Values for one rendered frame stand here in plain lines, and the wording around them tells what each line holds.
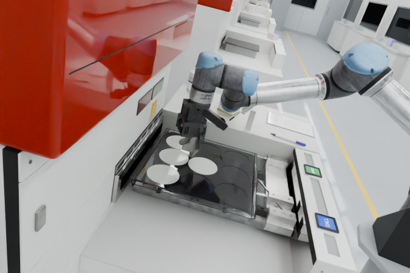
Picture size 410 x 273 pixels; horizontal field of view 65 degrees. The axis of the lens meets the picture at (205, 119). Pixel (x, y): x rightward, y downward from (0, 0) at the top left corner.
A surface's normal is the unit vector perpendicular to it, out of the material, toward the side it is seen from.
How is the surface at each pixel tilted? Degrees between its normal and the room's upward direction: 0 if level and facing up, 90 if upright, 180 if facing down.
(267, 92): 64
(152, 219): 0
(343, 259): 0
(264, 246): 0
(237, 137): 90
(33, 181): 90
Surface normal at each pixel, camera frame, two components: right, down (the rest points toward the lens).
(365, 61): 0.00, -0.45
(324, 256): 0.22, -0.88
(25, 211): 0.96, 0.27
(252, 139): -0.16, 0.39
